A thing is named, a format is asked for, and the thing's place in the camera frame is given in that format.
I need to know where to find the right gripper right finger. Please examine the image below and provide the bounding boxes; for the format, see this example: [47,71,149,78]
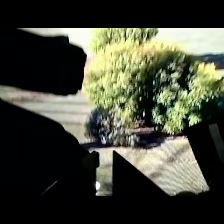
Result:
[112,149,170,197]

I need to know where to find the dark blue garment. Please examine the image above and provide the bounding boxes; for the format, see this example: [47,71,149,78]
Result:
[0,97,91,197]

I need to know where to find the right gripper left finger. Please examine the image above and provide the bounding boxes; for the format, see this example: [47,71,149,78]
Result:
[78,150,101,197]

